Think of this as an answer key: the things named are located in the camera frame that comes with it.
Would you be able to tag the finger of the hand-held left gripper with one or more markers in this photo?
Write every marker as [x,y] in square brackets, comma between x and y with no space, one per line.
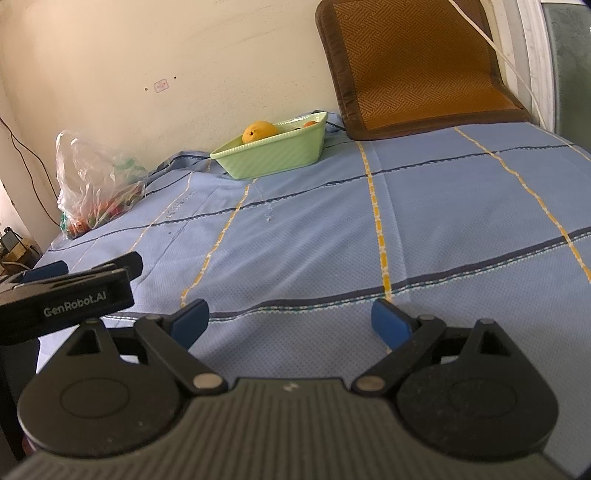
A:
[46,271]
[121,264]

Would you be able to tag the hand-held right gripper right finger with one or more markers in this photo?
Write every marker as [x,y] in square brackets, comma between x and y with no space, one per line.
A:
[390,323]

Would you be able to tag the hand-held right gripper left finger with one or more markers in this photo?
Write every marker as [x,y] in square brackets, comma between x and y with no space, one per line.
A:
[190,321]

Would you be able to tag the light green ceramic bowl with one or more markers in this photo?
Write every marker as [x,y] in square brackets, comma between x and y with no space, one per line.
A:
[272,154]

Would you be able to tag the small electrical device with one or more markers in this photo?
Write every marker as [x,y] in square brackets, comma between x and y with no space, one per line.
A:
[11,244]

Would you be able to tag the clear plastic bag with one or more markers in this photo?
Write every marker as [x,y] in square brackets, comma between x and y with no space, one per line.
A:
[92,184]

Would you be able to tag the blue checked bedsheet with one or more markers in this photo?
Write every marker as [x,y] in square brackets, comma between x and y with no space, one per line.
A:
[369,221]

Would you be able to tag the yellow citrus fruit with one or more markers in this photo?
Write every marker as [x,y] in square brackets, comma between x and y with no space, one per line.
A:
[259,131]

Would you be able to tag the orange tangerine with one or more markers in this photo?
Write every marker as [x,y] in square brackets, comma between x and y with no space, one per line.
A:
[310,124]

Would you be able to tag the brown woven seat mat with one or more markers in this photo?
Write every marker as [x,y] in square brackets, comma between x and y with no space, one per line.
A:
[415,69]

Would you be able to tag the pink wall sticker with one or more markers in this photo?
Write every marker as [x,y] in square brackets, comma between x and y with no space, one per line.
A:
[160,85]

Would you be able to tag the white window frame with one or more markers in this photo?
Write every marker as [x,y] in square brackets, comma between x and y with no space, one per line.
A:
[538,60]

